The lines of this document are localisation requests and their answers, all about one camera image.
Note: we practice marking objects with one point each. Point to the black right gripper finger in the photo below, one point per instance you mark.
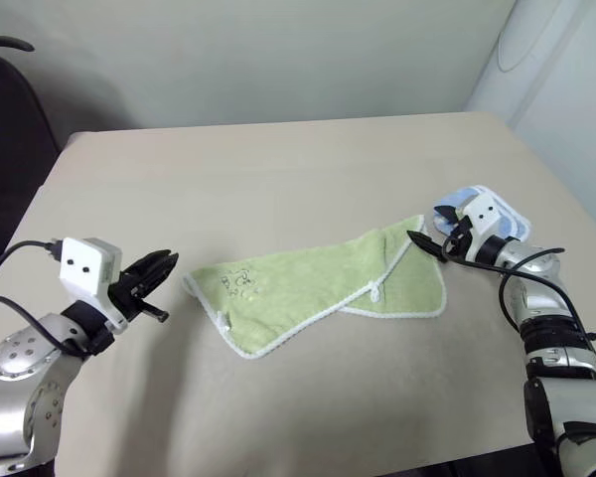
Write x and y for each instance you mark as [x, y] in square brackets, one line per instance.
[427, 244]
[448, 214]

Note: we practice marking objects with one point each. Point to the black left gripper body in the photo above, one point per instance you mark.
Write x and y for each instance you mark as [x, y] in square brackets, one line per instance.
[129, 295]

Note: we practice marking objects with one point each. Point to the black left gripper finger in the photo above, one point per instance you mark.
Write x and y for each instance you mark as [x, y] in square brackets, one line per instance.
[156, 266]
[154, 311]

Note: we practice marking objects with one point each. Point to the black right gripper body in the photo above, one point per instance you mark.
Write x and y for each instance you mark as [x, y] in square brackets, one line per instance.
[459, 241]

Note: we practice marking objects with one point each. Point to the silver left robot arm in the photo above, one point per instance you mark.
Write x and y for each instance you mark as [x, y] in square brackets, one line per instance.
[10, 407]

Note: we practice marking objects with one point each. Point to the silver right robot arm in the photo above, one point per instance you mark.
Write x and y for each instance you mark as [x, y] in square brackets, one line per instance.
[576, 412]

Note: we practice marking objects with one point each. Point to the blue white cloth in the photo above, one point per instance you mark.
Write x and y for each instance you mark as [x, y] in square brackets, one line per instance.
[512, 219]

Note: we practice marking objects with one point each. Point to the green towel with white trim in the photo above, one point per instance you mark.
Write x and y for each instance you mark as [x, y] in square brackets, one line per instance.
[298, 278]

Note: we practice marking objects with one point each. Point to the white cabinet with oval recess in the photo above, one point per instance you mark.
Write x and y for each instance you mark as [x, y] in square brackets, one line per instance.
[551, 99]

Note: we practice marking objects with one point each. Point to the black office chair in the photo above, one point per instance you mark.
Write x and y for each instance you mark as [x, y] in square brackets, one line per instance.
[10, 149]

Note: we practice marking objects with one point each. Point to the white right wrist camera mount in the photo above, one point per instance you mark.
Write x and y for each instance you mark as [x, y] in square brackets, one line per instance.
[484, 214]

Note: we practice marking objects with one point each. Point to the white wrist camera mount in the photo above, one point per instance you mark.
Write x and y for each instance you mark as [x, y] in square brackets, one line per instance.
[484, 214]
[85, 270]

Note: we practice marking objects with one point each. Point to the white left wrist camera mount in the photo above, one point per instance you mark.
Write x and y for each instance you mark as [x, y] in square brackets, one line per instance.
[85, 270]

